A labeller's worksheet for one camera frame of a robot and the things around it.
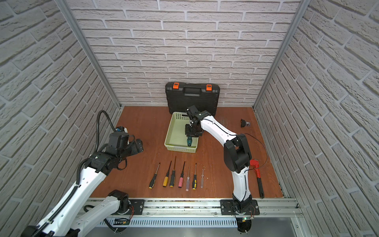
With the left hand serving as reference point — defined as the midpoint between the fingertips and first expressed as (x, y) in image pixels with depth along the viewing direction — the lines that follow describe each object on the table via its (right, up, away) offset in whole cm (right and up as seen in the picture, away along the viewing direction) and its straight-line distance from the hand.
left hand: (135, 142), depth 76 cm
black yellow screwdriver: (+8, -22, +6) cm, 24 cm away
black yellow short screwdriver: (+31, -23, +4) cm, 39 cm away
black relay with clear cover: (+69, +9, +32) cm, 76 cm away
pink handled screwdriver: (+24, -23, +5) cm, 33 cm away
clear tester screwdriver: (+36, -24, +5) cm, 43 cm away
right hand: (+28, +3, +14) cm, 31 cm away
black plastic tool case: (+22, +28, +19) cm, 40 cm away
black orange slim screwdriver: (+19, -21, +7) cm, 29 cm away
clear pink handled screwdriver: (+28, -23, +5) cm, 36 cm away
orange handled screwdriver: (+15, -23, +5) cm, 28 cm away
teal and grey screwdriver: (+29, -1, +10) cm, 30 cm away
